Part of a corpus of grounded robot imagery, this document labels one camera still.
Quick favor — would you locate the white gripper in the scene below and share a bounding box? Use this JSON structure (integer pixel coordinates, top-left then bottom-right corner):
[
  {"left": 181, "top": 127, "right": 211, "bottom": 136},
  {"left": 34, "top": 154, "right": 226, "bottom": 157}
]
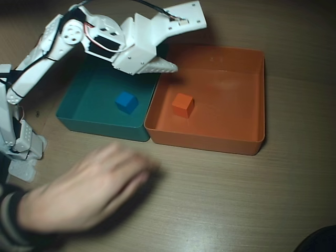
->
[{"left": 85, "top": 14, "right": 180, "bottom": 76}]

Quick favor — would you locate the orange cube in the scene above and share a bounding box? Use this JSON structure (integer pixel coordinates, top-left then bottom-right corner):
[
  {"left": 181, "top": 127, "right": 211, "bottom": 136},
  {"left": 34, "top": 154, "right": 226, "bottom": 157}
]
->
[{"left": 172, "top": 92, "right": 195, "bottom": 119}]

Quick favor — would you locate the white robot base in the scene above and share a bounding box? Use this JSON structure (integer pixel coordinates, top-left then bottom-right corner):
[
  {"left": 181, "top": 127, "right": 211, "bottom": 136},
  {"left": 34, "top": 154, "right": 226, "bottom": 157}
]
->
[{"left": 8, "top": 157, "right": 38, "bottom": 183}]

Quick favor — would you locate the striped sleeve forearm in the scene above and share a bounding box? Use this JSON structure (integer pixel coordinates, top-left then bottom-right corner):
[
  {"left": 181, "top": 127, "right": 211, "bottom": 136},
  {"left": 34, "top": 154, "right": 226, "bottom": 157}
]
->
[{"left": 0, "top": 183, "right": 66, "bottom": 252}]

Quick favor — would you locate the blue cube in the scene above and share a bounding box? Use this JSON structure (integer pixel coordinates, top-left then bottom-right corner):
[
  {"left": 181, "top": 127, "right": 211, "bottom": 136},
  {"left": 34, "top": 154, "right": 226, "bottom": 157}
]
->
[{"left": 114, "top": 91, "right": 139, "bottom": 116}]

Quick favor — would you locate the teal plastic box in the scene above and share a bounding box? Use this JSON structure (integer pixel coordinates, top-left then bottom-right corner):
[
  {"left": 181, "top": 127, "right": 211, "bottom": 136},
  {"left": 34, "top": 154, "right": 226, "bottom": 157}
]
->
[{"left": 56, "top": 44, "right": 170, "bottom": 143}]

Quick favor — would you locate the orange plastic box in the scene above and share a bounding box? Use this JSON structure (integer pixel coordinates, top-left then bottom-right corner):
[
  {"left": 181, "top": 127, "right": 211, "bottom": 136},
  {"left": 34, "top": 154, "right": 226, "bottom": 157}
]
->
[{"left": 143, "top": 44, "right": 266, "bottom": 156}]

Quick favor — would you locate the bare human hand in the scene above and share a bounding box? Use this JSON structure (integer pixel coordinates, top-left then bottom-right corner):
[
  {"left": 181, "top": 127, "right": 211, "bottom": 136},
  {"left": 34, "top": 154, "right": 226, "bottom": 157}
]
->
[{"left": 18, "top": 143, "right": 159, "bottom": 235}]

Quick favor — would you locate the dark round object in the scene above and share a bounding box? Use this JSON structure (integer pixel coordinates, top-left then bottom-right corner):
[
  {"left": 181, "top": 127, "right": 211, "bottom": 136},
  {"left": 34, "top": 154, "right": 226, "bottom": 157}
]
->
[{"left": 298, "top": 225, "right": 336, "bottom": 252}]

